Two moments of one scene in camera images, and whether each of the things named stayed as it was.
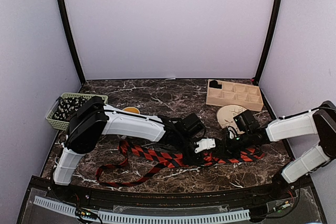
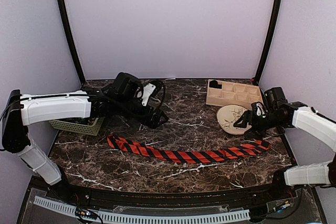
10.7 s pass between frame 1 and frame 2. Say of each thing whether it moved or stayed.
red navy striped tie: moved
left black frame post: stayed
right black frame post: stayed
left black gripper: moved
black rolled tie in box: stayed
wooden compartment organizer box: stayed
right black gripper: moved
